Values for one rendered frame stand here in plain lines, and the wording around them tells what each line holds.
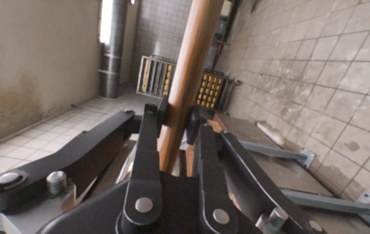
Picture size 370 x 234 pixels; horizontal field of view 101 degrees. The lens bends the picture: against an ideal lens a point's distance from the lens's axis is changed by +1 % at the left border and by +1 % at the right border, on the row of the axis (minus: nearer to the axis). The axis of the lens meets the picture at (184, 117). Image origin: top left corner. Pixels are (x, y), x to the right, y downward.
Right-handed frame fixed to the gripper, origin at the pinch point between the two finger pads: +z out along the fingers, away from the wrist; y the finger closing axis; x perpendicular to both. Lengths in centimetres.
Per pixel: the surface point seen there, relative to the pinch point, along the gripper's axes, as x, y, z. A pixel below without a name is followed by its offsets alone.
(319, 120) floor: -11, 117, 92
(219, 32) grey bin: 93, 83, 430
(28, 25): 1, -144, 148
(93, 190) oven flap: -102, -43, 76
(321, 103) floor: 2, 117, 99
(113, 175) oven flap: -99, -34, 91
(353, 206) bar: -40, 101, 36
